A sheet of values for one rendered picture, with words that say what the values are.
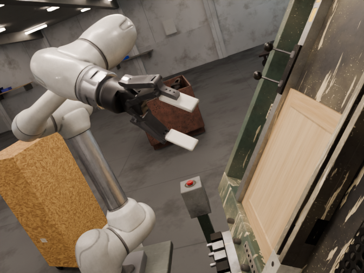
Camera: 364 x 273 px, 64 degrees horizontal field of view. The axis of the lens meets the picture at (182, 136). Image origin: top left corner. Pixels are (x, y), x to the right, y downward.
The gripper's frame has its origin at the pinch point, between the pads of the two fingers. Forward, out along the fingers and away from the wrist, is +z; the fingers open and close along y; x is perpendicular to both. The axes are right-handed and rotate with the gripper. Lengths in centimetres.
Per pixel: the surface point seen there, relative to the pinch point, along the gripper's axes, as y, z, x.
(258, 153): -63, 11, 41
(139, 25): -591, -575, 690
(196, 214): -109, -7, 18
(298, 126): -38, 21, 42
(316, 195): -25.0, 31.0, 10.8
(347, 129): -11.4, 30.6, 23.5
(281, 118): -47, 15, 50
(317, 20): -20, 13, 77
